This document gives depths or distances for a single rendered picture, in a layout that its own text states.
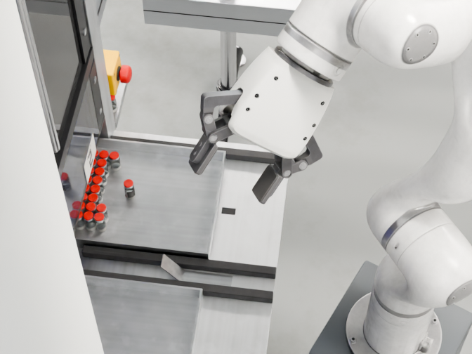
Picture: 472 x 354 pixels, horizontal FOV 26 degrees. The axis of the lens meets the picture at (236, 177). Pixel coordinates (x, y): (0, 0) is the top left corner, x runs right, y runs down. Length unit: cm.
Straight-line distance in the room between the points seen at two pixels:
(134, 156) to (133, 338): 44
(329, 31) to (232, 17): 196
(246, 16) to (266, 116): 192
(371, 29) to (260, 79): 14
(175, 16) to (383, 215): 150
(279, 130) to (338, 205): 212
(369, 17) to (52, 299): 61
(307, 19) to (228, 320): 105
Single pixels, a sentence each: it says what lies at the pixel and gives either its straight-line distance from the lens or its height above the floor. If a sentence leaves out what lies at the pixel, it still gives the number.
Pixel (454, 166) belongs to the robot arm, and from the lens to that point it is 159.
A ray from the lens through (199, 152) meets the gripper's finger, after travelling 113.
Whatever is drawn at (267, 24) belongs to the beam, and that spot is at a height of 48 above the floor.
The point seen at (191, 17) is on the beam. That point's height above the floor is 48.
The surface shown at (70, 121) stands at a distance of 192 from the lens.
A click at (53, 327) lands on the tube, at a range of 55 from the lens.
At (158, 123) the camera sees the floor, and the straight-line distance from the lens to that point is 343.
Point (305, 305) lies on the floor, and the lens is 306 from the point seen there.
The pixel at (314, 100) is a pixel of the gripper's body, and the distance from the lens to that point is 113.
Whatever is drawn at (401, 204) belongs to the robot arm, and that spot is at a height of 130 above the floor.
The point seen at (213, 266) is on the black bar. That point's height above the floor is 90.
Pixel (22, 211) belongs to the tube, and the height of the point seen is 233.
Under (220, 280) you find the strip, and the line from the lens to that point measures 209.
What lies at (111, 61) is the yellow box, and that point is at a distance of 224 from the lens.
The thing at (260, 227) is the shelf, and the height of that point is 88.
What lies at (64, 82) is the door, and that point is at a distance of 188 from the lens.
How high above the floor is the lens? 271
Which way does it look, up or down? 55 degrees down
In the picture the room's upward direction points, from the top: straight up
